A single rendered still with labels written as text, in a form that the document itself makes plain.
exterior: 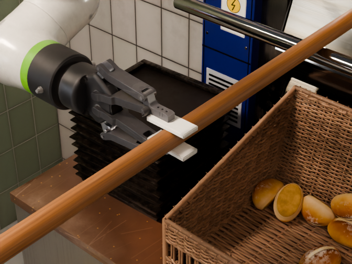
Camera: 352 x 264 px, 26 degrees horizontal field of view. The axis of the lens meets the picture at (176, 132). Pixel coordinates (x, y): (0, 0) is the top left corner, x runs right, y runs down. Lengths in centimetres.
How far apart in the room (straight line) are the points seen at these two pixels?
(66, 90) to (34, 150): 155
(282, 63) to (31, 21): 40
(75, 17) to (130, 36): 96
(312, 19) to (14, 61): 81
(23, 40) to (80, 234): 71
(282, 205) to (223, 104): 74
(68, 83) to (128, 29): 109
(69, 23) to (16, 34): 9
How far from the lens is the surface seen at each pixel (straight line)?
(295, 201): 182
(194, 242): 158
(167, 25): 210
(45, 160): 274
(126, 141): 112
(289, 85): 193
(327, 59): 132
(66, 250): 190
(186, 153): 105
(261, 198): 183
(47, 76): 116
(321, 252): 170
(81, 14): 128
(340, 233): 178
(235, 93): 113
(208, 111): 109
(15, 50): 122
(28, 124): 262
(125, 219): 185
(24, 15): 126
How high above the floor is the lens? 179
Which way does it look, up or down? 34 degrees down
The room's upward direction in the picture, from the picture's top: straight up
